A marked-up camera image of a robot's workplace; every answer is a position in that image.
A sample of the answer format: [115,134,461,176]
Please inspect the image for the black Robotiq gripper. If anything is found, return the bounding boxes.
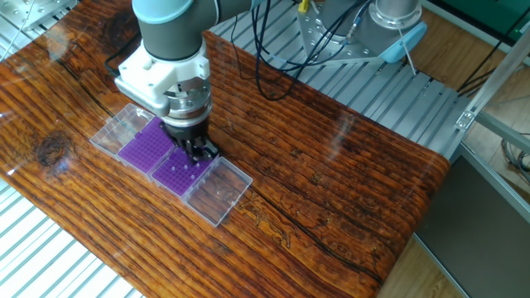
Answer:
[159,117,221,165]

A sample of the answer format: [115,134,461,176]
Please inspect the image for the purple pipette tip box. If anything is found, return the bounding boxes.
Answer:
[89,103,186,179]
[148,142,254,228]

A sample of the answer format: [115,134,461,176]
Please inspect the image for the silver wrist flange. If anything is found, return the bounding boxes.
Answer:
[161,78,213,128]

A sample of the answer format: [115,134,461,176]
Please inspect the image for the wood grain table mat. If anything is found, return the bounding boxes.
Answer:
[0,0,451,298]

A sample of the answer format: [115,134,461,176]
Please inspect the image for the perforated aluminium plate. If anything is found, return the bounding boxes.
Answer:
[0,0,79,32]

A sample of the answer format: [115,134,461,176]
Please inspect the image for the white zip tie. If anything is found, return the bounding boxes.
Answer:
[397,26,417,78]

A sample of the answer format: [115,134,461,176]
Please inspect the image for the dark grey panel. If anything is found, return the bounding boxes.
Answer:
[413,155,530,298]

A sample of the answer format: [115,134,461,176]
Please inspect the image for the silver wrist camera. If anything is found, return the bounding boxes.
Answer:
[113,76,171,118]

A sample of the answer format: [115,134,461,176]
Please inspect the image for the white printed camera mount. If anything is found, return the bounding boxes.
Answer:
[118,41,211,103]

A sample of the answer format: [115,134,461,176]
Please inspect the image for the thick black cable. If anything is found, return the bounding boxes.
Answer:
[251,0,368,102]

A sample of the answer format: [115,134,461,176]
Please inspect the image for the black camera cable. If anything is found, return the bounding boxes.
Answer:
[103,31,144,79]

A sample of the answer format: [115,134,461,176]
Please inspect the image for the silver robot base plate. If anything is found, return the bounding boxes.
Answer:
[296,0,384,66]

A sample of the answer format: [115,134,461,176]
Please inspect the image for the cable with silver plug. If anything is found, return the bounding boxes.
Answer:
[345,2,372,41]

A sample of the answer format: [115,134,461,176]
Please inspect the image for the silver corner bracket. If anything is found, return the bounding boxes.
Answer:
[455,109,477,132]

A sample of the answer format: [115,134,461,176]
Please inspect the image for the aluminium frame rail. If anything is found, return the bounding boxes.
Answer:
[450,140,530,227]

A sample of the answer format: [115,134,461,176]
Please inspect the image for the aluminium frame post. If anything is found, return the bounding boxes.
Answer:
[454,28,530,132]

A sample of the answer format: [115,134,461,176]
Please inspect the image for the aluminium frame beam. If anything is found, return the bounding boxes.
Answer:
[475,111,530,155]

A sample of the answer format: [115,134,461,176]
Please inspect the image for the black floor cable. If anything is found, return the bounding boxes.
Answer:
[456,16,530,99]

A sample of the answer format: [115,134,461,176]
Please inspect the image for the coiled grey cables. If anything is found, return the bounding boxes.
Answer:
[499,132,530,185]

